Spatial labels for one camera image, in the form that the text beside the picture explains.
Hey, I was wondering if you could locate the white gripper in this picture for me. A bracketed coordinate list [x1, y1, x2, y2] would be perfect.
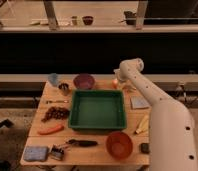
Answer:
[114, 69, 136, 92]

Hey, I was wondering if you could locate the orange apple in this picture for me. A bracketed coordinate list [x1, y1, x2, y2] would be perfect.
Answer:
[112, 79, 118, 89]

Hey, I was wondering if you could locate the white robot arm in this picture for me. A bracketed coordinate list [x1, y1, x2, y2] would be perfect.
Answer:
[114, 58, 198, 171]

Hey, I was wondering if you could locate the small metal cup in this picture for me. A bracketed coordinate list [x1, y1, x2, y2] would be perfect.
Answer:
[58, 83, 70, 96]

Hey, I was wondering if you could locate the blue plastic cup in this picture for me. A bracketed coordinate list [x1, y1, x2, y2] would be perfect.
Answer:
[48, 73, 59, 87]

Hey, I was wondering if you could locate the background small cup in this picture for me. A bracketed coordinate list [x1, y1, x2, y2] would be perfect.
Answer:
[71, 16, 78, 26]

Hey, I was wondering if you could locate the blue cloth square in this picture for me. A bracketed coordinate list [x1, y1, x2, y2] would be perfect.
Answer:
[130, 96, 150, 109]

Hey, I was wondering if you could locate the purple bowl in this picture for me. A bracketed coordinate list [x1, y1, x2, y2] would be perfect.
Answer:
[73, 74, 95, 90]

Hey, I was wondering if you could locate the green plastic tray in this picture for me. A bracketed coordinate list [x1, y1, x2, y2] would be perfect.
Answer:
[68, 90, 127, 130]

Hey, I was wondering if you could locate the wooden table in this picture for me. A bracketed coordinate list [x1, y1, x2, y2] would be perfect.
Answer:
[20, 83, 150, 166]

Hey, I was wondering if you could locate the orange bowl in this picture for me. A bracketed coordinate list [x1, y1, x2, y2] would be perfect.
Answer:
[106, 131, 133, 160]

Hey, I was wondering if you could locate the black sponge block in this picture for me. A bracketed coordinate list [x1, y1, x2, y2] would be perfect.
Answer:
[140, 143, 150, 154]

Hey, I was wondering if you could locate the dark background pot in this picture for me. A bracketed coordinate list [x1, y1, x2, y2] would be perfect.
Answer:
[123, 11, 136, 25]

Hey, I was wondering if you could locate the dark red background bowl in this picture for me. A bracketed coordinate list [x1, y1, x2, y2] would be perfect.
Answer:
[82, 16, 94, 25]

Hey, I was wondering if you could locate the bunch of dark grapes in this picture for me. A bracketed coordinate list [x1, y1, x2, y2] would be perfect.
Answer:
[41, 106, 70, 122]

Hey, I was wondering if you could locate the orange carrot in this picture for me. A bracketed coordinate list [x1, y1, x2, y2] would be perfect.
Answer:
[37, 124, 64, 135]

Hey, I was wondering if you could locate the metal fork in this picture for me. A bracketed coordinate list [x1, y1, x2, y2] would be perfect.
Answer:
[45, 100, 69, 104]

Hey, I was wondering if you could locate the small metal box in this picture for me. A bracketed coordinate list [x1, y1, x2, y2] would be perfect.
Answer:
[50, 145, 64, 161]

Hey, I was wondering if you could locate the blue sponge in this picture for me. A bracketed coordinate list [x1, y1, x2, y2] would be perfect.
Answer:
[23, 146, 49, 162]

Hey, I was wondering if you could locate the black handled peeler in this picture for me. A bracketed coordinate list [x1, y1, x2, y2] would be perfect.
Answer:
[57, 139, 98, 148]

